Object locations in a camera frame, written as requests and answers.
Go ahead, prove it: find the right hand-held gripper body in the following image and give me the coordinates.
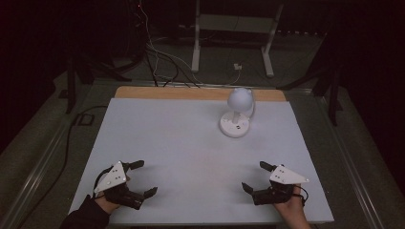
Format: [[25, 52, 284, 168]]
[[251, 164, 310, 206]]

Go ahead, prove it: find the white desk lamp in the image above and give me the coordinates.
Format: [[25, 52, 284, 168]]
[[219, 87, 256, 138]]

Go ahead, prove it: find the black floor cable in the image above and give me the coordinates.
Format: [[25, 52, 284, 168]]
[[18, 105, 109, 223]]

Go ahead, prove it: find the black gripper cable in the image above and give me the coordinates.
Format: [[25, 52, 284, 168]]
[[298, 185, 309, 208], [92, 167, 115, 198]]

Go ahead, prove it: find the person's left hand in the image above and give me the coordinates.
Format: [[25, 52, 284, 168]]
[[94, 192, 121, 215]]

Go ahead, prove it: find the black tripod stand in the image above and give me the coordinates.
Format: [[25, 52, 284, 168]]
[[57, 53, 133, 115], [276, 60, 345, 127]]

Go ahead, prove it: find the bundle of floor cables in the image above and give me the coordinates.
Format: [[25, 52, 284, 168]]
[[137, 0, 243, 89]]

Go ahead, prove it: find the white table mat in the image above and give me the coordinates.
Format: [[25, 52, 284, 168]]
[[68, 97, 335, 226]]

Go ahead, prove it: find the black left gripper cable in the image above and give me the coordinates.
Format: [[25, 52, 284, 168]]
[[92, 167, 115, 198]]

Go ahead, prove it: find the person's right hand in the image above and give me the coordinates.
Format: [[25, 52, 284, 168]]
[[272, 183, 309, 225]]

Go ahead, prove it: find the metal floor rail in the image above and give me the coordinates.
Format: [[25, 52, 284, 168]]
[[0, 120, 73, 229], [316, 94, 386, 229]]

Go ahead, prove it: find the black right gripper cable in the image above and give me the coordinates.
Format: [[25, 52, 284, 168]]
[[298, 185, 309, 208]]

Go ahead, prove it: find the white metal stand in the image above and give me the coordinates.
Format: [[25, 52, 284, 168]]
[[190, 0, 285, 78]]

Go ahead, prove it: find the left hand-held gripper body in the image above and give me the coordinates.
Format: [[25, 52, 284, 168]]
[[94, 160, 146, 211]]

